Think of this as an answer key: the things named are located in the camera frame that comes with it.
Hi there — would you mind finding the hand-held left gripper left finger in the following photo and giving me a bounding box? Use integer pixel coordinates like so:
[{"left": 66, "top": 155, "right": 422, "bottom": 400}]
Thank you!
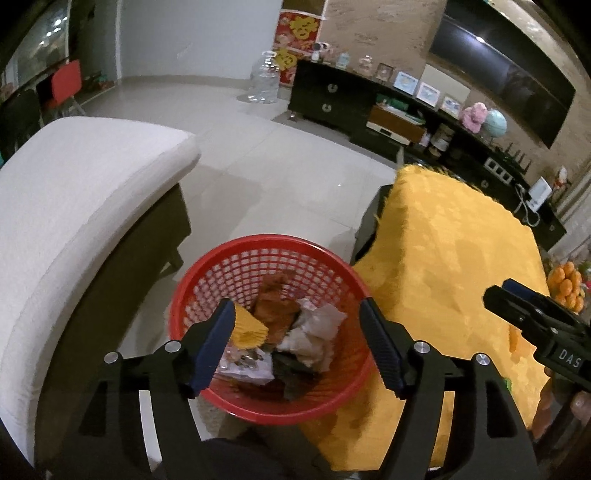
[{"left": 34, "top": 299, "right": 238, "bottom": 480}]

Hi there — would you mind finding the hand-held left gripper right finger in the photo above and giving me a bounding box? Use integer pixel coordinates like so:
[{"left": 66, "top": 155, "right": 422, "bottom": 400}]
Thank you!
[{"left": 359, "top": 299, "right": 541, "bottom": 480}]

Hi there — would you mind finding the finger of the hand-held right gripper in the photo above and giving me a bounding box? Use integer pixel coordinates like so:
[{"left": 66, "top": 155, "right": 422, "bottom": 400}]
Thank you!
[
  {"left": 502, "top": 278, "right": 579, "bottom": 316},
  {"left": 483, "top": 285, "right": 550, "bottom": 330}
]

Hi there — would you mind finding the yellow pleated paper liner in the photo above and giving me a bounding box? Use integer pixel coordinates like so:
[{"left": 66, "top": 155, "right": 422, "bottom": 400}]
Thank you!
[{"left": 229, "top": 302, "right": 270, "bottom": 349}]

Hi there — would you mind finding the red plastic mesh basket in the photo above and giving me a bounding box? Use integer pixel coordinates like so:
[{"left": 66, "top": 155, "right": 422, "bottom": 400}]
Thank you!
[{"left": 169, "top": 234, "right": 377, "bottom": 425}]

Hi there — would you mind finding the orange wrapper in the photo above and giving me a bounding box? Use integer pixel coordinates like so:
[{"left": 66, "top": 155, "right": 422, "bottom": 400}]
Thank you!
[{"left": 253, "top": 272, "right": 301, "bottom": 344}]

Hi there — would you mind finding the white paper sheet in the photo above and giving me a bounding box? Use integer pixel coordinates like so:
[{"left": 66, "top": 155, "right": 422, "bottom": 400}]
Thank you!
[{"left": 277, "top": 298, "right": 348, "bottom": 372}]

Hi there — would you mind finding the person's right forearm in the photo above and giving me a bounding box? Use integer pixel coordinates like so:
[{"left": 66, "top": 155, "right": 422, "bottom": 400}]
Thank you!
[{"left": 531, "top": 378, "right": 557, "bottom": 441}]

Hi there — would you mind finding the pile of oranges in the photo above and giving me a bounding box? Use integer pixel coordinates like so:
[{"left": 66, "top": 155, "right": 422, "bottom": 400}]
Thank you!
[{"left": 547, "top": 261, "right": 588, "bottom": 315}]

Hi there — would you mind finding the yellow furry cloth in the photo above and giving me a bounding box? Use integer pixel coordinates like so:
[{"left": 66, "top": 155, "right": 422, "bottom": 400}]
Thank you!
[{"left": 300, "top": 164, "right": 552, "bottom": 472}]

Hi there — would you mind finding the white box device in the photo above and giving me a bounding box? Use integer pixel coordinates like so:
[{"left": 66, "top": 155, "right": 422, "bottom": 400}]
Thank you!
[{"left": 529, "top": 178, "right": 553, "bottom": 210}]

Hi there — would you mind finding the black coffee table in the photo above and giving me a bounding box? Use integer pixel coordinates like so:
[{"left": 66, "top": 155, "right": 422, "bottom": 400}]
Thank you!
[{"left": 352, "top": 185, "right": 393, "bottom": 266}]

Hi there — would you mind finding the white power strip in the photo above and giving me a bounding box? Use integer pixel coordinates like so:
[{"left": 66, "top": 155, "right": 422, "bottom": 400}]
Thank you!
[{"left": 485, "top": 158, "right": 514, "bottom": 183}]

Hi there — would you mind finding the black router with antennas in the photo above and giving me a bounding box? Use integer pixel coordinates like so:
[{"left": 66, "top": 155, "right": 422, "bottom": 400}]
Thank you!
[{"left": 494, "top": 143, "right": 532, "bottom": 171}]

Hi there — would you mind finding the light blue globe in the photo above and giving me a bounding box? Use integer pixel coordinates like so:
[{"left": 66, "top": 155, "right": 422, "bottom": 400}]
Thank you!
[{"left": 483, "top": 109, "right": 508, "bottom": 139}]

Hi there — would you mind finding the pink plush toy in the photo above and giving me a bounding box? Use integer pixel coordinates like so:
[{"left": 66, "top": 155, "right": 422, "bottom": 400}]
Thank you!
[{"left": 462, "top": 104, "right": 489, "bottom": 134}]

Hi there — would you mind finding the white cushioned sofa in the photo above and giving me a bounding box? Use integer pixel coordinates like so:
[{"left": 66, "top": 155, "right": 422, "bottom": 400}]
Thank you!
[{"left": 0, "top": 116, "right": 201, "bottom": 467}]

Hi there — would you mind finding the brown wooden box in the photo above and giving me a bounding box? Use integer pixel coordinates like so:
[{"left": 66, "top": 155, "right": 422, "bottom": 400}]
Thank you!
[{"left": 369, "top": 105, "right": 428, "bottom": 144}]

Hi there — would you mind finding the beige board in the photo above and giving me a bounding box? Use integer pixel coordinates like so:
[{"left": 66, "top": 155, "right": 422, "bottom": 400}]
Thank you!
[{"left": 422, "top": 64, "right": 472, "bottom": 116}]

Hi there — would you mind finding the black curved television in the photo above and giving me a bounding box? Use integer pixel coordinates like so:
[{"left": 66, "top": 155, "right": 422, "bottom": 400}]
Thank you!
[{"left": 429, "top": 14, "right": 578, "bottom": 149}]

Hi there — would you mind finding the black television cabinet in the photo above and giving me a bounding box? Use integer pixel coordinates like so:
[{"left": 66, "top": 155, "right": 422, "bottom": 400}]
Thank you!
[{"left": 288, "top": 60, "right": 568, "bottom": 252}]

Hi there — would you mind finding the clear plastic water jug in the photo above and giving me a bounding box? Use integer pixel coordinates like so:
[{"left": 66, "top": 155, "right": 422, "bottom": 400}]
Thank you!
[{"left": 247, "top": 50, "right": 281, "bottom": 104}]

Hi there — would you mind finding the black chair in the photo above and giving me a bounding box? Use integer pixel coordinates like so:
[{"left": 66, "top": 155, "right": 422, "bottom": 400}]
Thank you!
[{"left": 0, "top": 88, "right": 43, "bottom": 158}]

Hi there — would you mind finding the red chair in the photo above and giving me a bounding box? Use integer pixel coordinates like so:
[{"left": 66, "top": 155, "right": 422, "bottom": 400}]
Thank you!
[{"left": 46, "top": 60, "right": 86, "bottom": 116}]

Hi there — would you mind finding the blue picture frame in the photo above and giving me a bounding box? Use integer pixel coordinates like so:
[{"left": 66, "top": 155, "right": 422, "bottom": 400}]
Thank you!
[{"left": 392, "top": 71, "right": 419, "bottom": 96}]

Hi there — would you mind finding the red festive wall poster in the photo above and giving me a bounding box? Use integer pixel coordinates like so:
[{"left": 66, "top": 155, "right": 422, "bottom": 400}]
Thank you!
[{"left": 276, "top": 11, "right": 321, "bottom": 86}]

